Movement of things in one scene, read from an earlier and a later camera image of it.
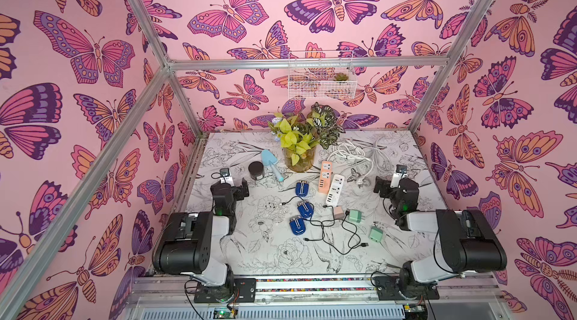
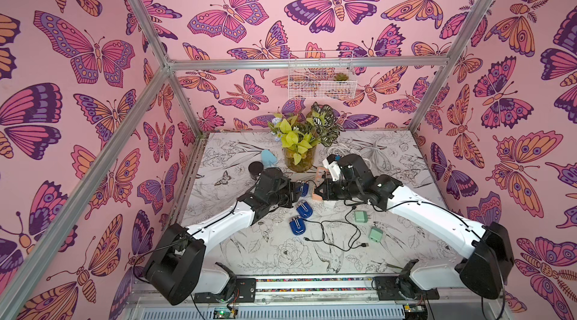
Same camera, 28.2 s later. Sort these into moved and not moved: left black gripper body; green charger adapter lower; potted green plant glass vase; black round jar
Moved: left black gripper body
Not moved: potted green plant glass vase; black round jar; green charger adapter lower
